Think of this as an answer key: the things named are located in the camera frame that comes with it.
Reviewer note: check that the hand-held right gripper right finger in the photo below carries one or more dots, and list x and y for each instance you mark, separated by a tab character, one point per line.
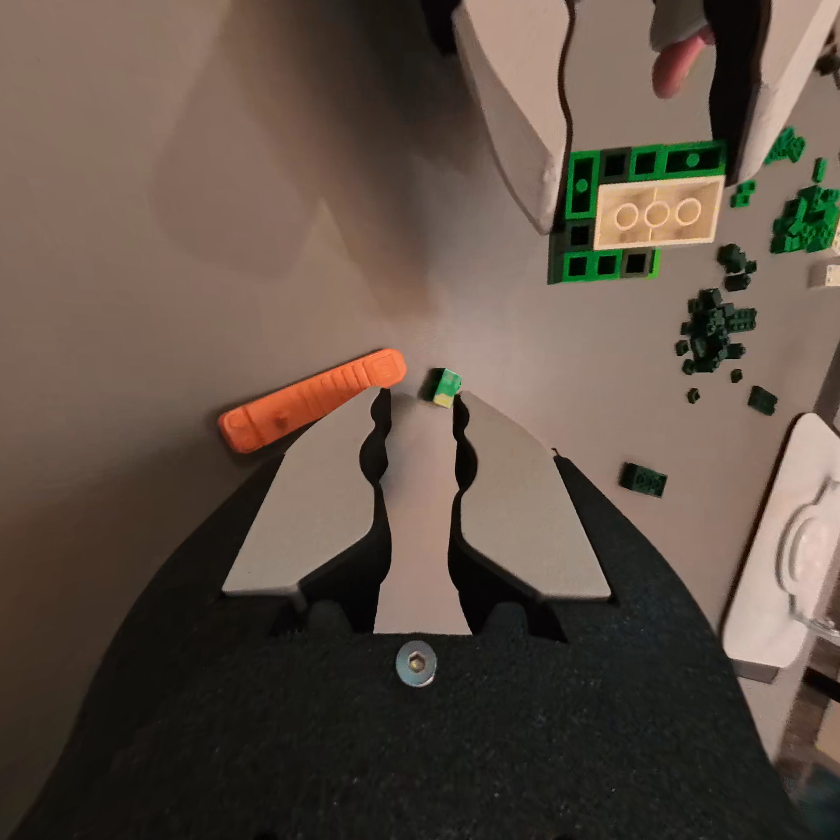
525	512

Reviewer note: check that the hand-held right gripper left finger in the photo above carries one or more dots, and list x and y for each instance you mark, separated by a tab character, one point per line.
315	512

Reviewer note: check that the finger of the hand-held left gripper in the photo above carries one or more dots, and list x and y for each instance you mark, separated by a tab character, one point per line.
518	98
794	52

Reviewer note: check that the dark green lego plate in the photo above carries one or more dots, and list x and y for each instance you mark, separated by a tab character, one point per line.
762	400
643	481

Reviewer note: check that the small bright green lego brick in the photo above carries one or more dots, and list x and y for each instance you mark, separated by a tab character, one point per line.
446	384

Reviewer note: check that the green and white lego assembly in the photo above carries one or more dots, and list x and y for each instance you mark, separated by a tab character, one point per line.
656	213

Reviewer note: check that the pile of bright green lego pieces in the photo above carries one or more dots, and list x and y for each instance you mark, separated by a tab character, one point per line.
804	223

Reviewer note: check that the white lego brick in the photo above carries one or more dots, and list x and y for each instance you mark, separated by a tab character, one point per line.
825	275

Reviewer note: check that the pile of dark green lego pieces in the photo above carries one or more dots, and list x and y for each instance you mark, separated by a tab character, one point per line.
712	328

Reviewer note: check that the person's left hand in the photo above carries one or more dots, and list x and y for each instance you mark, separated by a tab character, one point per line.
679	65

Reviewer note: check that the orange brick separator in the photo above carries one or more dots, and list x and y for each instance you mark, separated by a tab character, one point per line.
308	400

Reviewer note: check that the white book stand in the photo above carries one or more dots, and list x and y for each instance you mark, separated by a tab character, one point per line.
768	590

